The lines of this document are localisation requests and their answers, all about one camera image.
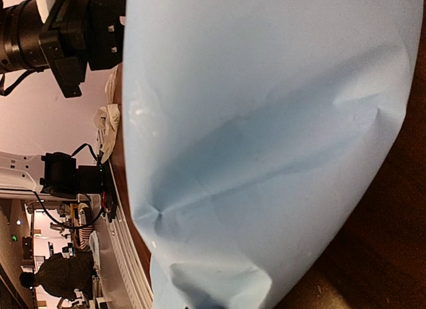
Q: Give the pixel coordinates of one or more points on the blue wrapping paper sheet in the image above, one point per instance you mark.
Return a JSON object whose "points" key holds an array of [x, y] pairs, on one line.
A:
{"points": [[251, 130]]}

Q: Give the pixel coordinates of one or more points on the cream ribbon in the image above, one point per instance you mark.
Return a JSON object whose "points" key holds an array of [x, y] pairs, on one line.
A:
{"points": [[107, 118]]}

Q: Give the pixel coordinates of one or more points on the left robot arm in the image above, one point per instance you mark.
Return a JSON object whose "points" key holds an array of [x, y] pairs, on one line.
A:
{"points": [[49, 142]]}

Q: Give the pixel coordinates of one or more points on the front aluminium rail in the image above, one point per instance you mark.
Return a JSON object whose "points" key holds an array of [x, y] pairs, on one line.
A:
{"points": [[123, 280]]}

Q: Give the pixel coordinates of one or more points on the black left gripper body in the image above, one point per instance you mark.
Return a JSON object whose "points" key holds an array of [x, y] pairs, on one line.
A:
{"points": [[80, 35]]}

